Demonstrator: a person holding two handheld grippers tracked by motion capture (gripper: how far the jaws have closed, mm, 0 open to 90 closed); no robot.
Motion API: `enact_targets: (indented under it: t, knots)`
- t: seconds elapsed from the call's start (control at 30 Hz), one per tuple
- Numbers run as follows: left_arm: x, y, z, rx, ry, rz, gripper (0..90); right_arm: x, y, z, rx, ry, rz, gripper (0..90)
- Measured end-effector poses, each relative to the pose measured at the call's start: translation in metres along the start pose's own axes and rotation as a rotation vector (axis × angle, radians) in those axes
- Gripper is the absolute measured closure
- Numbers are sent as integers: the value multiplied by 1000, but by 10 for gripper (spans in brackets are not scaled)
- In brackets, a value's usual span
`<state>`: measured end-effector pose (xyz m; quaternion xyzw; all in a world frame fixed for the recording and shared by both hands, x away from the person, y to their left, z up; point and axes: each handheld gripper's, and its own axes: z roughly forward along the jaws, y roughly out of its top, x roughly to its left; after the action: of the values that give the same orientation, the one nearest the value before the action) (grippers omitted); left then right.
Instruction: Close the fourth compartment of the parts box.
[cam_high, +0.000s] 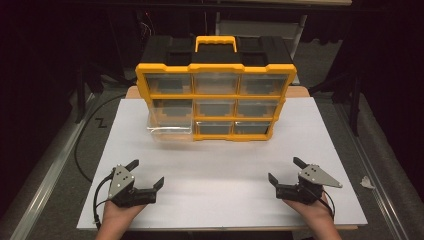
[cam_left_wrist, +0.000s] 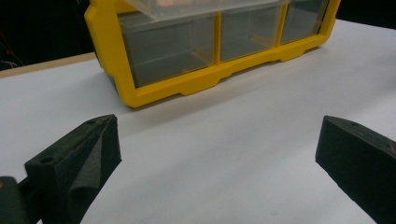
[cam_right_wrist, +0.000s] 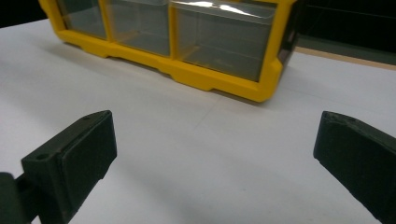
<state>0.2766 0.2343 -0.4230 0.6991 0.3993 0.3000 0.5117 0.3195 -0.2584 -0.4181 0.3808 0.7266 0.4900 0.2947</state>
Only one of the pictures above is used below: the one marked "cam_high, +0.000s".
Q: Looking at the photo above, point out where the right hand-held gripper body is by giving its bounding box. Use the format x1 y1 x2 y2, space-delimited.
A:
275 163 344 206

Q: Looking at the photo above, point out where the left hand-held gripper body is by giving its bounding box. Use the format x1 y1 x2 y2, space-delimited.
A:
107 164 158 209

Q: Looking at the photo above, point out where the clear plastic drawer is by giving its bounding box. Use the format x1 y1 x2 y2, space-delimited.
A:
146 99 195 144

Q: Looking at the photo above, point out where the yellow and black drawer organizer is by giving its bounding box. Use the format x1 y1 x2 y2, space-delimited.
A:
134 34 298 143

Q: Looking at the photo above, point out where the person's right hand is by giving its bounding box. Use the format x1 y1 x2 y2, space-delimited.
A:
282 192 335 232

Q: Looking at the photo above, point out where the person's left hand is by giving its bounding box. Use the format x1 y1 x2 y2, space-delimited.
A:
99 199 148 232

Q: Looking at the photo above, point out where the crumpled white paper scrap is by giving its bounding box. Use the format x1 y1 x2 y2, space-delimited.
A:
359 175 376 190

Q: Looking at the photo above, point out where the white board sheet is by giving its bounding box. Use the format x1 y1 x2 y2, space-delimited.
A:
76 96 369 231

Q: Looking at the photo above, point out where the black metal stand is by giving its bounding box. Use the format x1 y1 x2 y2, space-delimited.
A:
309 63 364 138
73 49 105 125

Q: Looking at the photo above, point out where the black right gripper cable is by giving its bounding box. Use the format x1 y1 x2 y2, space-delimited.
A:
321 189 336 222

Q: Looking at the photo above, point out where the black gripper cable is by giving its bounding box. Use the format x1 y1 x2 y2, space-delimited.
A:
92 173 116 232
321 189 336 222

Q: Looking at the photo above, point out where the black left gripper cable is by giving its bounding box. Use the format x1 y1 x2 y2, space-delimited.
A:
92 173 116 232

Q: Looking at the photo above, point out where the long black floor cable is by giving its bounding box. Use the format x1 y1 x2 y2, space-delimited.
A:
73 94 127 185

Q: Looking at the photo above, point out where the metal floor rail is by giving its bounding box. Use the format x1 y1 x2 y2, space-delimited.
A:
334 103 409 240
9 93 98 240

